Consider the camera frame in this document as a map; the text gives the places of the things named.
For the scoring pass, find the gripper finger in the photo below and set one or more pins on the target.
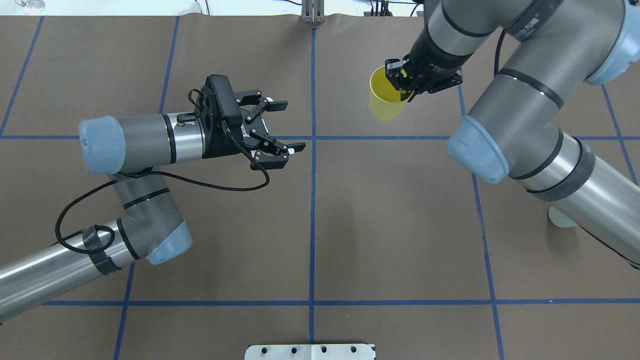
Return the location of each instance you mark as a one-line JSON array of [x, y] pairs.
[[261, 104], [267, 152]]

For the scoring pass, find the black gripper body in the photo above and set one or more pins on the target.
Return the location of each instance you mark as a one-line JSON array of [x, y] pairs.
[[436, 56]]

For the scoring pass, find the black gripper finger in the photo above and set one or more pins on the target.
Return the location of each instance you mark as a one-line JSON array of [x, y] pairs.
[[394, 69], [405, 85]]

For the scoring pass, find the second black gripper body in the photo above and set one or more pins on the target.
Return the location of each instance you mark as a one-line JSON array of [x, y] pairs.
[[226, 143]]

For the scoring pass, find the yellow plastic cup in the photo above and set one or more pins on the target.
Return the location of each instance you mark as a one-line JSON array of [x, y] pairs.
[[385, 101]]

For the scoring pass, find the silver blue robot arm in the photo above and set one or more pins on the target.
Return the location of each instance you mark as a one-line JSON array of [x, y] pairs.
[[510, 130]]

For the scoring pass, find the green plastic cup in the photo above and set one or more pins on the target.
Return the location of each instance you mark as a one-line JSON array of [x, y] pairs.
[[559, 219]]

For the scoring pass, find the aluminium frame post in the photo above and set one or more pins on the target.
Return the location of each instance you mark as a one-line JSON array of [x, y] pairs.
[[313, 12]]

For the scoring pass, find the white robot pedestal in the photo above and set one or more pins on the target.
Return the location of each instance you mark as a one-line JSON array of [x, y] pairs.
[[327, 351]]

